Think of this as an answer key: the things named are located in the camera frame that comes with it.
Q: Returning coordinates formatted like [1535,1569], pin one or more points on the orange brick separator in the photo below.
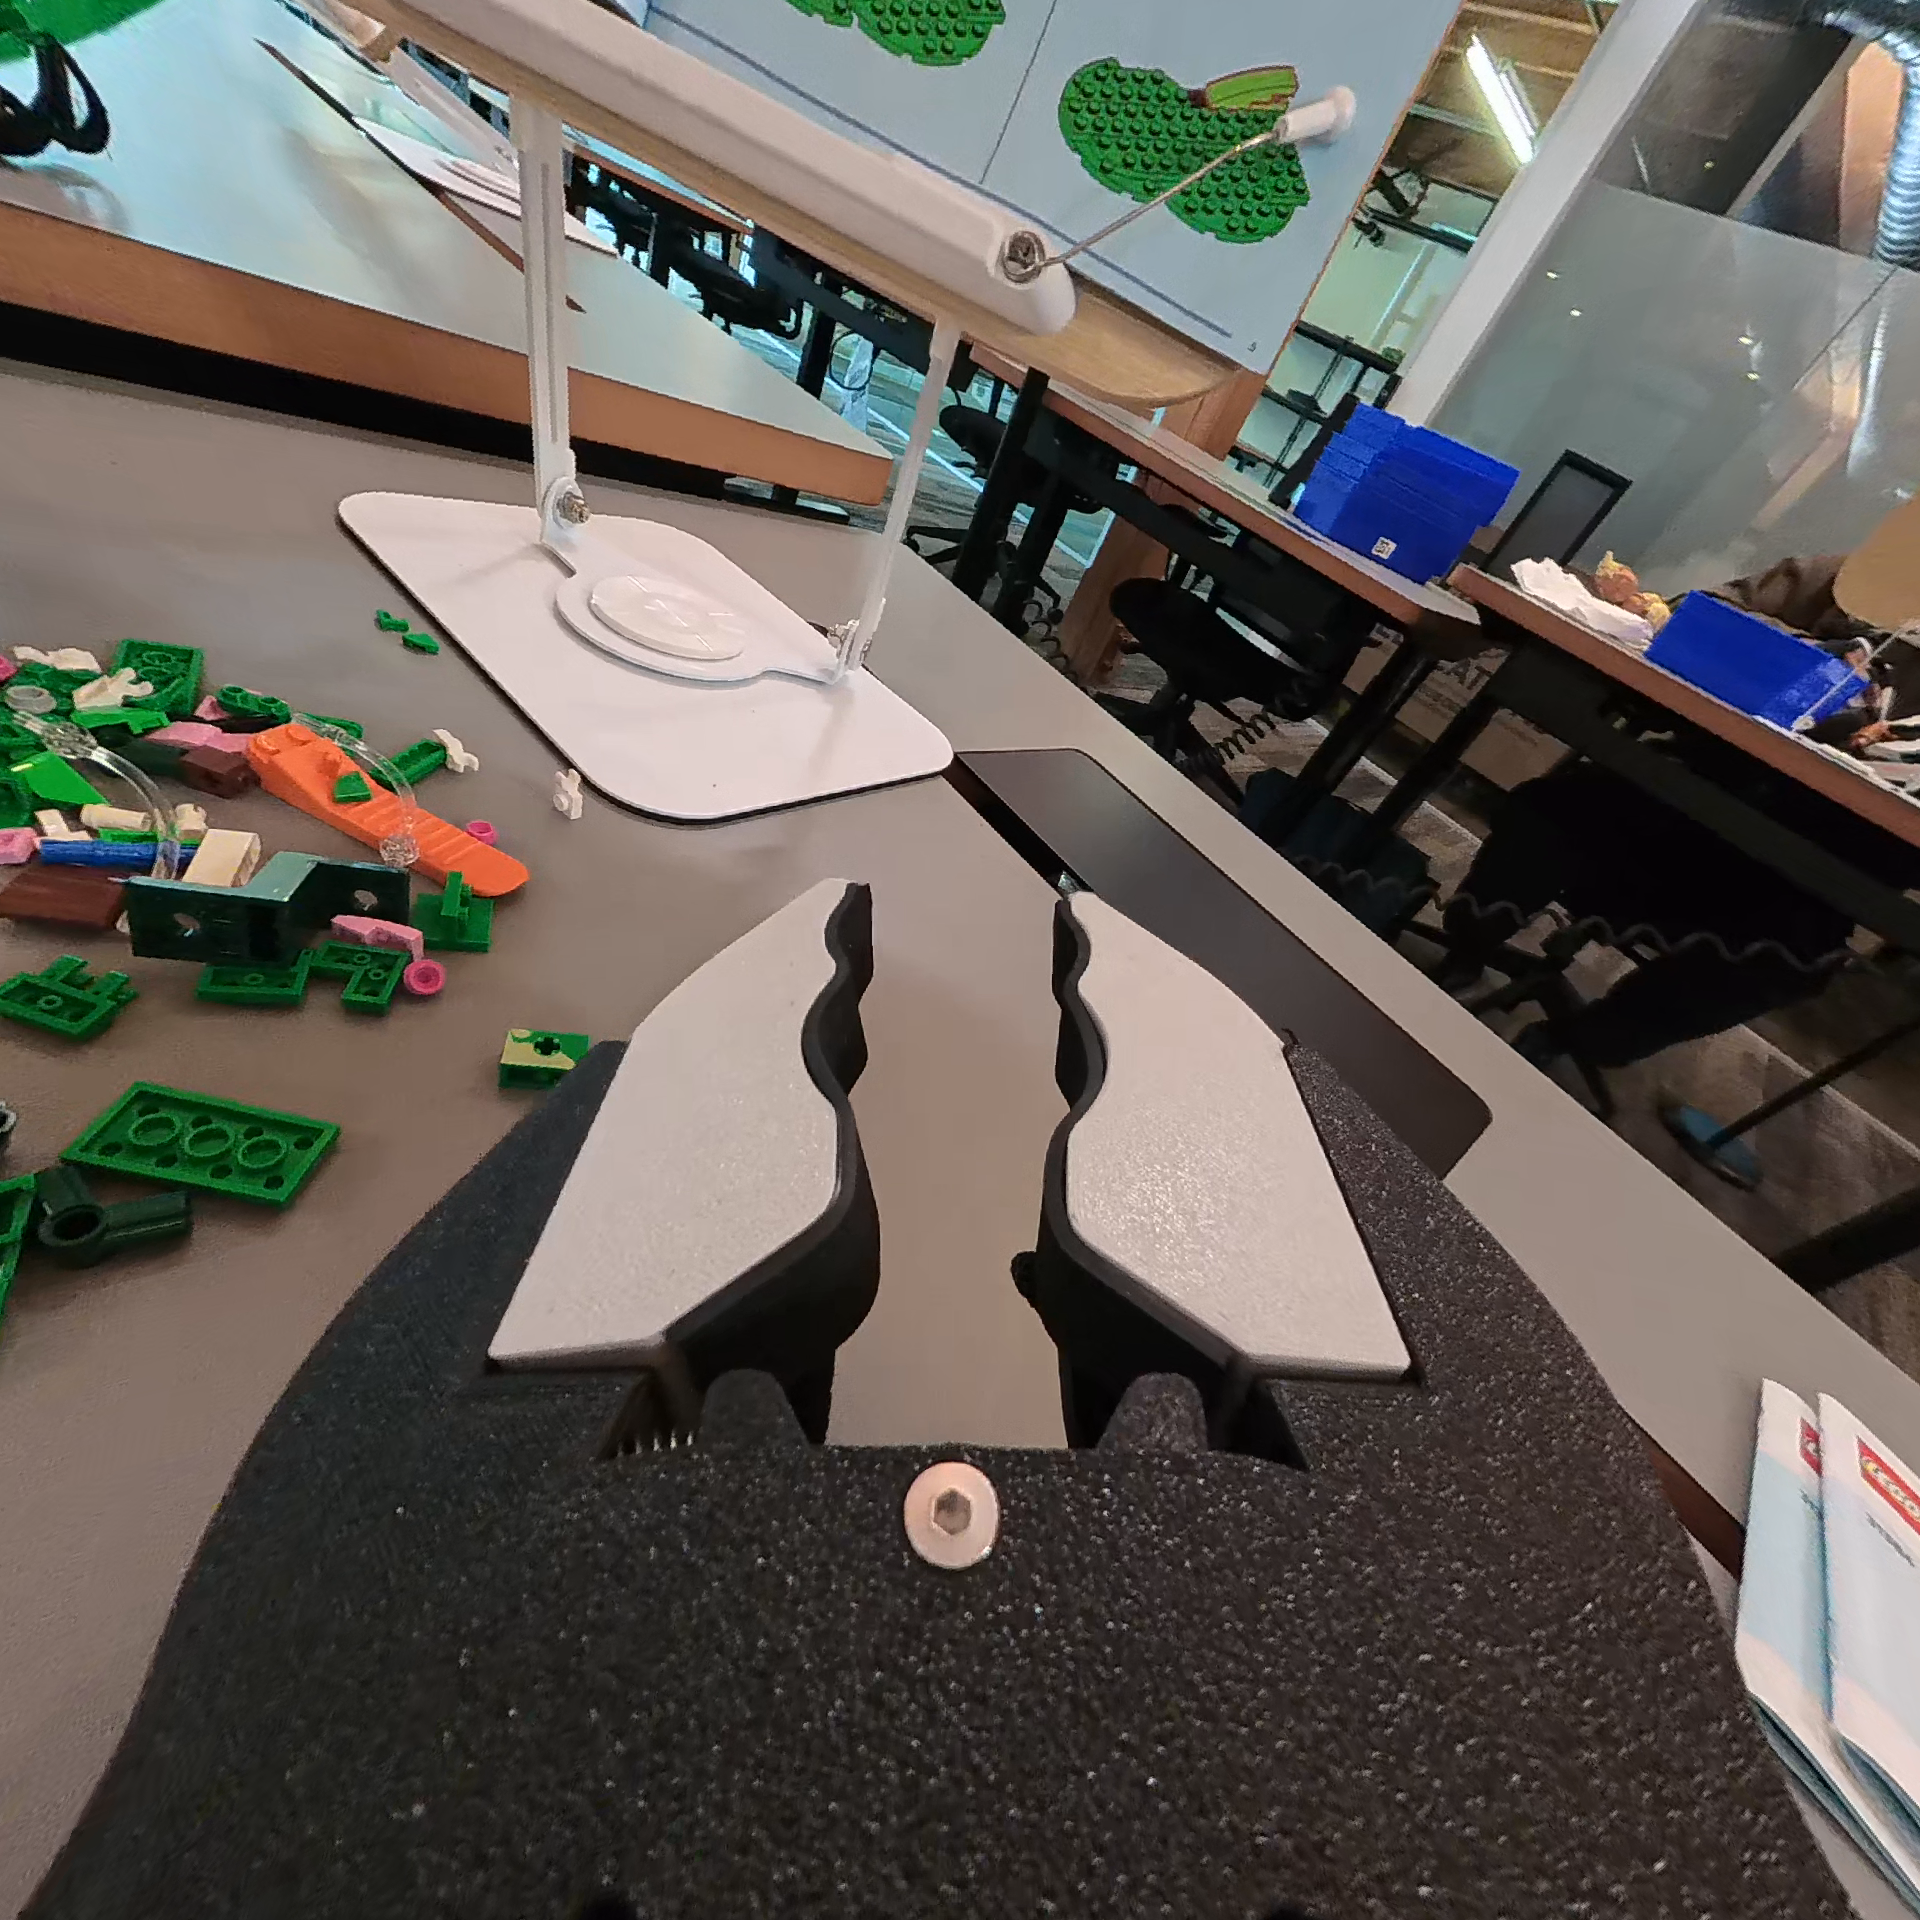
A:
[390,819]

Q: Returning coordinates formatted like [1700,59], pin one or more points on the pile of loose lego pieces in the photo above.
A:
[196,1142]

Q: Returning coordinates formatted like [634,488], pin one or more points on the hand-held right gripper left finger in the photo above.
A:
[706,1184]

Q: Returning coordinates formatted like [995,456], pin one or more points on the open instruction booklet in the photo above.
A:
[991,136]

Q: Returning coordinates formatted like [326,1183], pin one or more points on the black office chair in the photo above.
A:
[1202,645]
[1652,902]

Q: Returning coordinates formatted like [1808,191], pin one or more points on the blue plastic bin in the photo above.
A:
[1741,662]

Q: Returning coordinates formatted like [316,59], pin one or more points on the stack of blue bins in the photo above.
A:
[1411,495]

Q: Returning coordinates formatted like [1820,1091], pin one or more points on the white book stand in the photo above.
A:
[676,705]

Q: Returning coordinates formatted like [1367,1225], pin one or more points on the grey desk with wooden edge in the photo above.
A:
[226,182]

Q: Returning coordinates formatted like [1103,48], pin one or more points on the small green lego brick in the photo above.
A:
[541,1059]

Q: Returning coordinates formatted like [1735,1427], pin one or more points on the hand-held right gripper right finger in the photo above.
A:
[1214,1201]

